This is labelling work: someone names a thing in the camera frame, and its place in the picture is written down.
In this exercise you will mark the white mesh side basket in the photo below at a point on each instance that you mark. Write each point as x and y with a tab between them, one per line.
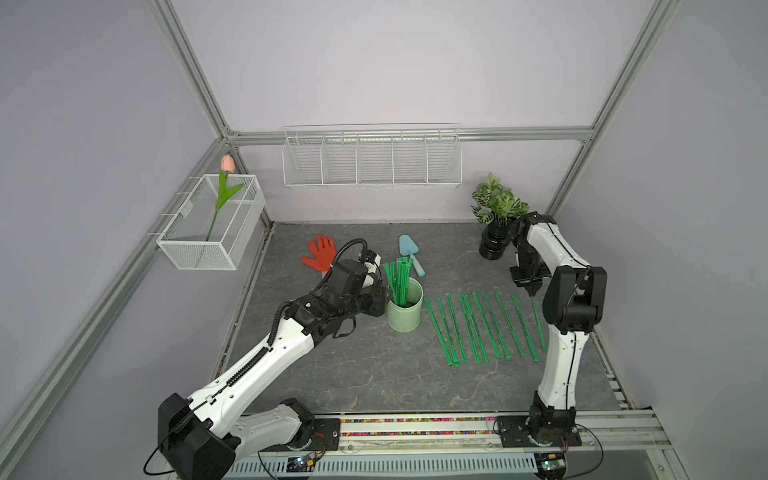
183	238

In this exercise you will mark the pink artificial tulip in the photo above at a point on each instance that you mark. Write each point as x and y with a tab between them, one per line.
225	193

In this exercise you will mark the bundle of green wrapped straws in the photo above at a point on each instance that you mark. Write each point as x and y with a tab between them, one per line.
398	277

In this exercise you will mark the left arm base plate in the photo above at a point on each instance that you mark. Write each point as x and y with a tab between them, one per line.
318	435

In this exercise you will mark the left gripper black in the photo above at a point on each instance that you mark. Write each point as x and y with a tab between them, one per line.
378	303

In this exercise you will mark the red work glove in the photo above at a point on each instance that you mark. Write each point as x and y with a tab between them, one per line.
322	253

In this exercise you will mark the light blue garden trowel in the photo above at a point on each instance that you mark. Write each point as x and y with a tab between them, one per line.
409	249

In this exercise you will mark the white vented cable duct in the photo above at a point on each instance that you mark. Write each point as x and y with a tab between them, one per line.
385	466

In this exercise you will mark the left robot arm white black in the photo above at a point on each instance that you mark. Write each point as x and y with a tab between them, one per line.
202	435

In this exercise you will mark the light green metal cup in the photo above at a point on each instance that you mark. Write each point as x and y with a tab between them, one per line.
406	319

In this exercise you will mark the green straw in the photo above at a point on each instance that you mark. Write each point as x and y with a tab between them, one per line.
524	327
448	335
461	354
440	337
497	328
508	321
475	339
486	325
539	325

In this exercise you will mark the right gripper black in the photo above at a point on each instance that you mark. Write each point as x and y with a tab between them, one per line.
519	281

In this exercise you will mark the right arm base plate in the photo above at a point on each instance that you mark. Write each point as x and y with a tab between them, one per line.
518	431

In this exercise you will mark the aluminium front rail frame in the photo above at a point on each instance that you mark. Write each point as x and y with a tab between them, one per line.
615	444

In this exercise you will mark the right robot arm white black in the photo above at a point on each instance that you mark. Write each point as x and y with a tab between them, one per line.
572	306

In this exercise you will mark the white wire wall shelf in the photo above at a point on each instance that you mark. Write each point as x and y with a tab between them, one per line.
410	155

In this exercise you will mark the green plant in black pot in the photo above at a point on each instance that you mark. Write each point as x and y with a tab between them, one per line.
497	208

